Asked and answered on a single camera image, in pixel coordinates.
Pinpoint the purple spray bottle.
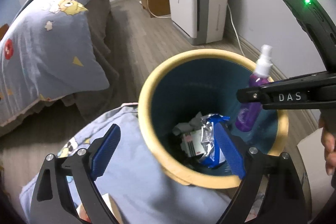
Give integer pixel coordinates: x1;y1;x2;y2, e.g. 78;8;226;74
234;44;274;133

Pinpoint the blue cartoon bed duvet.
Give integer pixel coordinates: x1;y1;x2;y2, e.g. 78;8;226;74
1;0;109;126

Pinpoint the blue foil snack bag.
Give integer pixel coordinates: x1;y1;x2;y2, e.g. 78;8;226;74
199;114;230;168

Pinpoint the white purifier power cord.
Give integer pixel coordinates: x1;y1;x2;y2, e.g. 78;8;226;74
226;3;246;58

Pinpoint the blue cartoon cushion cover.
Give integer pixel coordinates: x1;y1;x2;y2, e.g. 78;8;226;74
18;102;259;224

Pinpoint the person's hand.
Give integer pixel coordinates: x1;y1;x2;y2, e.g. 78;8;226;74
318;114;336;176

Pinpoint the yellow teal trash bin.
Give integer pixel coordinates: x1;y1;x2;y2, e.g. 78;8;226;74
138;50;289;189

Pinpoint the red white paper bag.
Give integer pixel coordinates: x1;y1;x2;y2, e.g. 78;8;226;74
76;193;123;223

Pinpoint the white black paper package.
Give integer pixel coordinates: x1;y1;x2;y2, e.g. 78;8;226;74
181;130;205;157

